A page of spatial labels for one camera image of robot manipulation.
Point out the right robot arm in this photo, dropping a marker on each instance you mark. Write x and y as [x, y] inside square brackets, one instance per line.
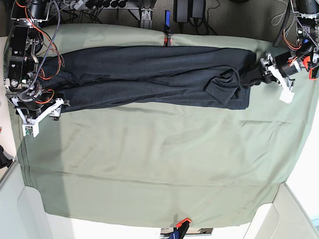
[31, 58]

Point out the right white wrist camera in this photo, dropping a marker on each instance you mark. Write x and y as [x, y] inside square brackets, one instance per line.
[32, 130]

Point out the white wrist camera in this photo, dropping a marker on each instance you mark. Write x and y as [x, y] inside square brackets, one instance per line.
[286, 96]
[32, 130]

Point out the black power adapter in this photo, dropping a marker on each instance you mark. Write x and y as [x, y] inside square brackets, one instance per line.
[183, 10]

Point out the grey aluminium frame bracket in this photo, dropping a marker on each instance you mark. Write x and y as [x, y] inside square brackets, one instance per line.
[146, 18]

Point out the white power strip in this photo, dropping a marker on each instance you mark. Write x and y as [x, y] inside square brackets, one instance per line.
[74, 4]

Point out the orange black clamp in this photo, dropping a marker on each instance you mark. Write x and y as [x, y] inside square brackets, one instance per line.
[314, 73]
[181, 229]
[167, 31]

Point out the right orange black clamp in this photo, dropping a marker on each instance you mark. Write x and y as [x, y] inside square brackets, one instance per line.
[314, 73]

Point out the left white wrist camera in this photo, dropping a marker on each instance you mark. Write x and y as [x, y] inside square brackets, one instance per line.
[286, 96]

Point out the centre orange black clamp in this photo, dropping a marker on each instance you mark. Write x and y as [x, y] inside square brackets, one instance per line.
[167, 31]

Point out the bottom orange black clamp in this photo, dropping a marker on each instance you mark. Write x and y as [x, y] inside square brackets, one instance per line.
[181, 229]

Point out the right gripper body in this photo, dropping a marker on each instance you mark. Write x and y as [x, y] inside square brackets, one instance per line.
[32, 112]

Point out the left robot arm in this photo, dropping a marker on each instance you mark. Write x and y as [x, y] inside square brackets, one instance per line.
[306, 16]

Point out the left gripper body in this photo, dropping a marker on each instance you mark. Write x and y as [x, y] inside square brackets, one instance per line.
[280, 68]

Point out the dark long-sleeve T-shirt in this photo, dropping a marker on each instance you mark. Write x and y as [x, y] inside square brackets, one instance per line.
[105, 77]

